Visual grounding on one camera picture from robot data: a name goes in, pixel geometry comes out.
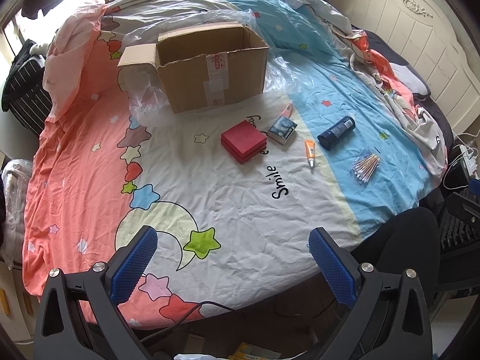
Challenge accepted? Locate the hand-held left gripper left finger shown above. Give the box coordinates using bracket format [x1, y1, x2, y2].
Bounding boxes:
[33, 226, 177, 360]

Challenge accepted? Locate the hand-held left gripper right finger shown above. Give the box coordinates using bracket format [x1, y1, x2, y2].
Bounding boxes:
[307, 227, 432, 360]

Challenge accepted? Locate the cotton swab pack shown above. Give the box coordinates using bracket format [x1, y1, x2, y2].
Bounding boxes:
[349, 148, 382, 185]

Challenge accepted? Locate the orange tube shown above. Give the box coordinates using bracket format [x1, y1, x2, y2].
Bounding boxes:
[304, 140, 316, 169]

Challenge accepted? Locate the blue painted tissue pack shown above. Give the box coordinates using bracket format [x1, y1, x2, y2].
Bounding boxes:
[267, 115, 299, 145]

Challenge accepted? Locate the red gift box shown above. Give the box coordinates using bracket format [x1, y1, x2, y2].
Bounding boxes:
[220, 118, 268, 165]

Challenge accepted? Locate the brown cardboard box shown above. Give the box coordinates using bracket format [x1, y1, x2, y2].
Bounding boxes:
[117, 22, 270, 115]

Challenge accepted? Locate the person's leg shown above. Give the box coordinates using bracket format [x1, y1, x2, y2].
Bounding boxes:
[350, 206, 441, 297]

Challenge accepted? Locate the star printed bedsheet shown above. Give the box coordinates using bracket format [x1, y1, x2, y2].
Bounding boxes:
[22, 26, 447, 331]

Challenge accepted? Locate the yellow packet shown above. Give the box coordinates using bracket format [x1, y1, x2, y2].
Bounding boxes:
[229, 341, 271, 360]

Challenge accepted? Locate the white cabinet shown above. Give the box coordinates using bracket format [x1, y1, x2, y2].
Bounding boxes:
[0, 262, 38, 346]

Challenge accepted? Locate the dark blue bottle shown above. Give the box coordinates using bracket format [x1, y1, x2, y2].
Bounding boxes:
[317, 115, 355, 152]

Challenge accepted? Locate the black chair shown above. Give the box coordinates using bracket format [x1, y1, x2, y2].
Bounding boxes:
[431, 191, 480, 312]

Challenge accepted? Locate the plastic wrapped bundle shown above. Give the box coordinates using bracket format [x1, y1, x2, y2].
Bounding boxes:
[0, 159, 34, 267]

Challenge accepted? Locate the clear plastic bag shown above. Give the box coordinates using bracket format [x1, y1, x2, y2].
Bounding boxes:
[122, 0, 327, 128]

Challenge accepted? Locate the crumpled printed quilt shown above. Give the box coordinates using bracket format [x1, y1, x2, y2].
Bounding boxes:
[41, 0, 449, 192]

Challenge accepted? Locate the white power strip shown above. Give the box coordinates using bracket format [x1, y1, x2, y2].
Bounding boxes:
[459, 146, 480, 181]

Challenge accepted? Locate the black suitcase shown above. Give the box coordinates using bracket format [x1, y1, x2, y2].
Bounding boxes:
[0, 39, 53, 137]

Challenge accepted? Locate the dark cloth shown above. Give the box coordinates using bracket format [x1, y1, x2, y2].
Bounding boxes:
[360, 30, 454, 143]

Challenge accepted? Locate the white wooden headboard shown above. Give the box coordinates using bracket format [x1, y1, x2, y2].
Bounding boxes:
[326, 0, 477, 136]

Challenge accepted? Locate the black cable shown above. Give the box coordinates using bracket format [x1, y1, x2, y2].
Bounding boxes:
[142, 300, 241, 342]

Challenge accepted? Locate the white cable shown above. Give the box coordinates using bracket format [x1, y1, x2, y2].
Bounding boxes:
[444, 133, 473, 190]

